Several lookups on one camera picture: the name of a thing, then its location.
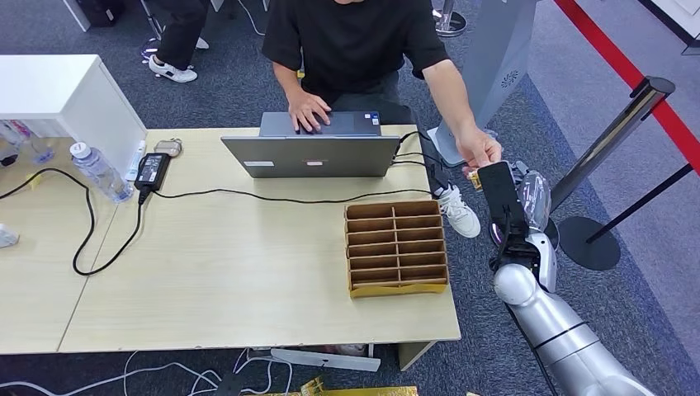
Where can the yellow tape on desk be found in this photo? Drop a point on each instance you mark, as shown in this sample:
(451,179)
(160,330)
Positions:
(34,180)

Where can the red barrier belt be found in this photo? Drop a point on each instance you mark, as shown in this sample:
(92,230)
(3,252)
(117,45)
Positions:
(629,71)

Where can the white desk foot bar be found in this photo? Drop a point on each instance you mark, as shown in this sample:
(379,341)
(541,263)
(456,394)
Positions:
(328,361)

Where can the clear plastic water bottle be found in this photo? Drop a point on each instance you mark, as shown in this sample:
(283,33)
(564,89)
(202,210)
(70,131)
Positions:
(101,175)

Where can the black power adapter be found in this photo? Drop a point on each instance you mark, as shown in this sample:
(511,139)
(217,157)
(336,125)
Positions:
(152,170)

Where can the small beige pouch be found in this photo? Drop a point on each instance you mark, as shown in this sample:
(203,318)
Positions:
(168,147)

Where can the standing person's white shoe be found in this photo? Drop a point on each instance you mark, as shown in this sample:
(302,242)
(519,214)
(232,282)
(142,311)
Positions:
(172,70)

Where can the cardboard divider box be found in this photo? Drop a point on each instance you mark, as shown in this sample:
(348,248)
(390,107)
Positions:
(396,248)

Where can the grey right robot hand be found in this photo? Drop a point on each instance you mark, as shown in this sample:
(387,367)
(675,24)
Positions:
(533,199)

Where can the yellow picture card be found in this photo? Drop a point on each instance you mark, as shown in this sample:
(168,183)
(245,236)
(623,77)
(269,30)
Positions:
(474,180)
(312,387)

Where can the grey laptop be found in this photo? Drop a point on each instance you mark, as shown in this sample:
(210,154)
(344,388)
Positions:
(312,156)

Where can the grey kiosk stand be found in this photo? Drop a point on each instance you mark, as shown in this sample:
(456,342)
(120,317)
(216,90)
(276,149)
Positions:
(497,60)

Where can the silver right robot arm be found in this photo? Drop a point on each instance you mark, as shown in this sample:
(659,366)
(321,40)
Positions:
(552,322)

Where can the small white object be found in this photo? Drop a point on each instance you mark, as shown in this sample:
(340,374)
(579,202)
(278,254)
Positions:
(7,236)

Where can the standing person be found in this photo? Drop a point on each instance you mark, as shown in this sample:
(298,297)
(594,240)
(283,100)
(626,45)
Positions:
(180,27)

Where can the clear bottles under cabinet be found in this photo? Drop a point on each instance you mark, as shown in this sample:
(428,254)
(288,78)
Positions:
(24,142)

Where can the person's right hand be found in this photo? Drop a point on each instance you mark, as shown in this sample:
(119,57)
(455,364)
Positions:
(308,109)

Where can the person's right forearm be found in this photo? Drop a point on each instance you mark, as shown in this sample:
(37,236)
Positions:
(287,79)

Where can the person's left forearm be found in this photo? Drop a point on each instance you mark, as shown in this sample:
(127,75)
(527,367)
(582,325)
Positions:
(448,93)

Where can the black stanchion pole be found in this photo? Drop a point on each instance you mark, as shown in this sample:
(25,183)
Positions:
(640,203)

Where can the person's left hand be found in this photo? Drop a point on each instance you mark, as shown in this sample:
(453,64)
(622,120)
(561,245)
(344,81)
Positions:
(478,147)

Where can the chrome stanchion post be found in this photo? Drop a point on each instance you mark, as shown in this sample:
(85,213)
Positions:
(612,142)

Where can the small white tube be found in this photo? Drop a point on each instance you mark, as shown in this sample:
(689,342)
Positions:
(135,161)

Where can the yellow floor tape strip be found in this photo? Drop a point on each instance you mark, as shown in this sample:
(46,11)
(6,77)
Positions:
(372,391)

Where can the white cabinet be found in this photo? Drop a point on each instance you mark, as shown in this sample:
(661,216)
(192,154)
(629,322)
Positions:
(54,87)

